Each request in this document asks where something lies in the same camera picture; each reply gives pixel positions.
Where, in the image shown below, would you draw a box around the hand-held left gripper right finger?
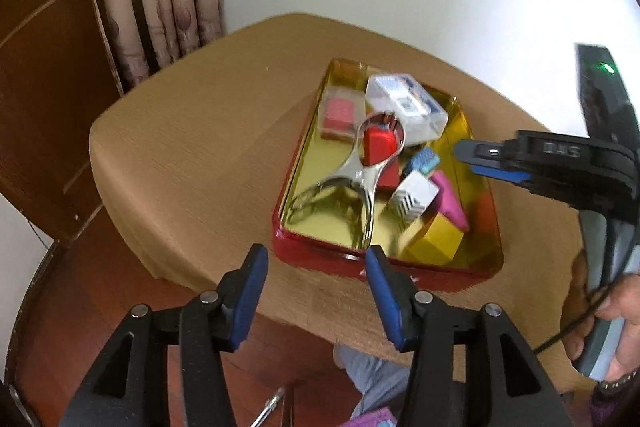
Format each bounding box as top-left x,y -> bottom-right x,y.
364,244 -> 576,427

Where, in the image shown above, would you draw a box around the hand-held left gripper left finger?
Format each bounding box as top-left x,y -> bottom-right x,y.
60,243 -> 269,427

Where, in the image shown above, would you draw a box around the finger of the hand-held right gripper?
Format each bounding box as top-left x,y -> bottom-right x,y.
469,163 -> 639,211
452,130 -> 639,180

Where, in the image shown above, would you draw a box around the pink box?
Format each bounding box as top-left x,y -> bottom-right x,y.
429,171 -> 471,234

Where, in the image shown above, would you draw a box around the small blue ridged block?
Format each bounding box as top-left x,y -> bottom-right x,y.
403,146 -> 441,176

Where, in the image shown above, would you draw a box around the yellow box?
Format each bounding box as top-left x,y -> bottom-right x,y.
399,211 -> 466,266

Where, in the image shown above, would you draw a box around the small white box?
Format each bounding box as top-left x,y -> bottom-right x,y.
389,170 -> 440,222

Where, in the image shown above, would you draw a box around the clear case white blue contents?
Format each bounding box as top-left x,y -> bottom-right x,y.
364,73 -> 449,146

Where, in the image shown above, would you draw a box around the silver metal bottle opener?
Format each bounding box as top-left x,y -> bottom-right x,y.
287,110 -> 404,254

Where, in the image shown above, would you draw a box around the red tin box gold interior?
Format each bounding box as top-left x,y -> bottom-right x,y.
271,58 -> 504,294

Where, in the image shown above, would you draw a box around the person's right forearm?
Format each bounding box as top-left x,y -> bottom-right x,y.
589,387 -> 634,427

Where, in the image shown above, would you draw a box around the person's right hand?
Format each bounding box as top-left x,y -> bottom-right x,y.
562,251 -> 640,381

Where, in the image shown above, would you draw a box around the silver pen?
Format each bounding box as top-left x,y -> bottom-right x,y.
251,386 -> 286,427

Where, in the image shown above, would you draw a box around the red rectangular box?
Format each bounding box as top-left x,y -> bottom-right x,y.
362,127 -> 402,194

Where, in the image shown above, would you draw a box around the pink patterned cloth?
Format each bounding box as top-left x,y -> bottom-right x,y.
349,409 -> 399,427

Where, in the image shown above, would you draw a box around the clear case with red contents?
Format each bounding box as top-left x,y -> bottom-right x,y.
320,89 -> 367,141

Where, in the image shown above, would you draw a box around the tan tablecloth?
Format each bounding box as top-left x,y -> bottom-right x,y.
89,12 -> 597,394

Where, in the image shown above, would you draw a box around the brown wooden door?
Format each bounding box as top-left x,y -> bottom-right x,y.
0,0 -> 124,244

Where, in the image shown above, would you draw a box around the black cable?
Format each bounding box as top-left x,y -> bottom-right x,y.
531,286 -> 614,356

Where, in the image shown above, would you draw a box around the thin black wire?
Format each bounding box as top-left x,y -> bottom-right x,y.
26,218 -> 52,250

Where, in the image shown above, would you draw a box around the dark bead bracelet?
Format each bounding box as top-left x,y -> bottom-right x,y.
597,369 -> 639,396

